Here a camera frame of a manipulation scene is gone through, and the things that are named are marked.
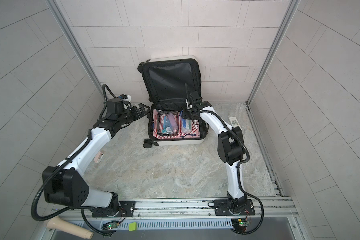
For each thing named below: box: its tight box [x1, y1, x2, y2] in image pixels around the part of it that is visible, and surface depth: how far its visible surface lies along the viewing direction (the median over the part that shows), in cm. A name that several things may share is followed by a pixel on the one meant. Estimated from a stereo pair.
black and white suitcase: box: [137, 55, 210, 149], surface depth 95 cm
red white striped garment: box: [152, 109, 200, 140], surface depth 94 cm
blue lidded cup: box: [181, 118, 193, 134], surface depth 93 cm
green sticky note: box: [128, 222, 138, 232], surface depth 66 cm
